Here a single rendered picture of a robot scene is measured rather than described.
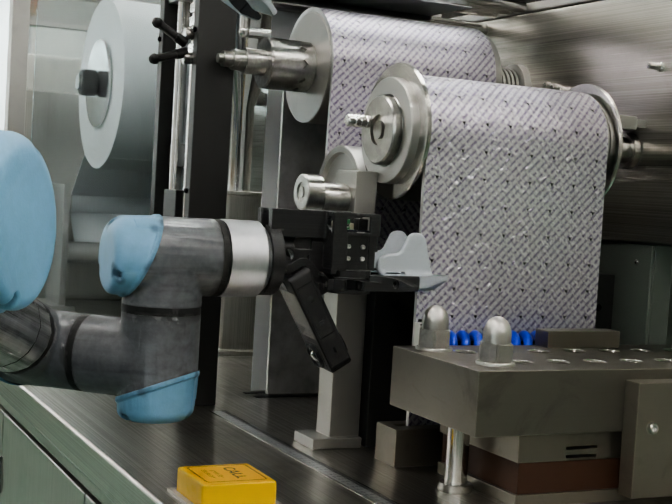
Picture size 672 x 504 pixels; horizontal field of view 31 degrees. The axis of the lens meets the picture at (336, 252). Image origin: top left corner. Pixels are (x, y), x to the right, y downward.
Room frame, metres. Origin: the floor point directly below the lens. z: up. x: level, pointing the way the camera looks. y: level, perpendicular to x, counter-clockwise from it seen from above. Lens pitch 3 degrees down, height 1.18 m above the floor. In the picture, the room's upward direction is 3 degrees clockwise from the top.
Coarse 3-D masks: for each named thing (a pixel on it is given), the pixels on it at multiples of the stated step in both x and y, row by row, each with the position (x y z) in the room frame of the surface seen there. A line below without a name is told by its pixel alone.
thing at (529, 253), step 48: (432, 192) 1.27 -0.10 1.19; (480, 192) 1.29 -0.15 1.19; (528, 192) 1.32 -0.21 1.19; (576, 192) 1.35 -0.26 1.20; (432, 240) 1.27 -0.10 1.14; (480, 240) 1.30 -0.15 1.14; (528, 240) 1.32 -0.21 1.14; (576, 240) 1.35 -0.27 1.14; (480, 288) 1.30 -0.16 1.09; (528, 288) 1.32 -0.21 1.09; (576, 288) 1.35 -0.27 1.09
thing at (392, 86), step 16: (384, 80) 1.32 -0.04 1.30; (400, 80) 1.29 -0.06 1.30; (400, 96) 1.29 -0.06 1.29; (416, 112) 1.27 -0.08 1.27; (416, 128) 1.26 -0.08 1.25; (608, 128) 1.38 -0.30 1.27; (416, 144) 1.27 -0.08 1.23; (608, 144) 1.37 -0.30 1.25; (368, 160) 1.34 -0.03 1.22; (400, 160) 1.28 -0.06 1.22; (384, 176) 1.31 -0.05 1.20; (400, 176) 1.29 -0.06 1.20
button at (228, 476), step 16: (224, 464) 1.10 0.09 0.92; (240, 464) 1.10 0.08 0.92; (192, 480) 1.05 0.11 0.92; (208, 480) 1.04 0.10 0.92; (224, 480) 1.04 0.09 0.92; (240, 480) 1.04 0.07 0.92; (256, 480) 1.05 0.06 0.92; (272, 480) 1.05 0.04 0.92; (192, 496) 1.04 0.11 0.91; (208, 496) 1.02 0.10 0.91; (224, 496) 1.03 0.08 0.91; (240, 496) 1.04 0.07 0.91; (256, 496) 1.04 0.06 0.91; (272, 496) 1.05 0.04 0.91
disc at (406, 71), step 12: (384, 72) 1.34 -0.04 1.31; (396, 72) 1.32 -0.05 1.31; (408, 72) 1.29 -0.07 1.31; (420, 84) 1.27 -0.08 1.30; (420, 96) 1.27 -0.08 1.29; (420, 108) 1.27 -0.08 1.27; (420, 120) 1.26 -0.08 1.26; (420, 132) 1.26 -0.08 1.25; (420, 144) 1.26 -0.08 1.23; (420, 156) 1.26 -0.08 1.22; (420, 168) 1.26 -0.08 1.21; (408, 180) 1.28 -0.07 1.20; (384, 192) 1.33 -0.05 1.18; (396, 192) 1.30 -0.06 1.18
